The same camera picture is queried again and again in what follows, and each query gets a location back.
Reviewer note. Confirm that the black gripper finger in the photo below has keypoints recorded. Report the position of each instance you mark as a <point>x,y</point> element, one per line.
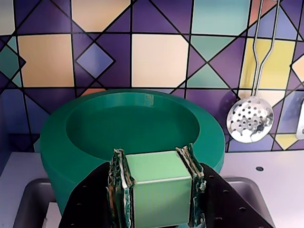
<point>95,202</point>
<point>221,202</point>

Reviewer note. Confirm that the small green bowl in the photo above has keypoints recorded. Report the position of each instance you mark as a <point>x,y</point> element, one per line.
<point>95,147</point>

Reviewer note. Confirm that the grey sink basin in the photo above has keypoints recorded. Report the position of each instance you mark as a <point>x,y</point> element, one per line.
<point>247,187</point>

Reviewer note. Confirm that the steel skimmer spoon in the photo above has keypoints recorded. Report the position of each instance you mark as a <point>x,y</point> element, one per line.
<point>249,121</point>

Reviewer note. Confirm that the blue toy kitchen unit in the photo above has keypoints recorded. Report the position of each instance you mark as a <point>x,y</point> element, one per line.
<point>156,59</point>

